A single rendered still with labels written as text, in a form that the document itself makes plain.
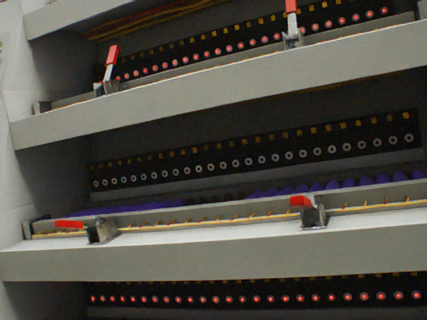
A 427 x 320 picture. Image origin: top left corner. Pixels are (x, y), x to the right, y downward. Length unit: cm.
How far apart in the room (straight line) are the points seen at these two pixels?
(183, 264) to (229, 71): 22
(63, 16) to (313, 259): 53
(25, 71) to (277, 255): 52
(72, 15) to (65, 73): 15
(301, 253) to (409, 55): 23
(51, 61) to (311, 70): 50
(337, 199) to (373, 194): 4
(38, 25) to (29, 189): 28
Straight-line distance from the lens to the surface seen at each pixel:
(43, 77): 76
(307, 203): 36
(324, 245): 40
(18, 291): 68
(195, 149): 62
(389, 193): 44
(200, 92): 48
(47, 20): 73
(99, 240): 52
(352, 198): 44
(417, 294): 55
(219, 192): 59
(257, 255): 42
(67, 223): 48
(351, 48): 45
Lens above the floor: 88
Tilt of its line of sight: 16 degrees up
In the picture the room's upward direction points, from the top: 2 degrees counter-clockwise
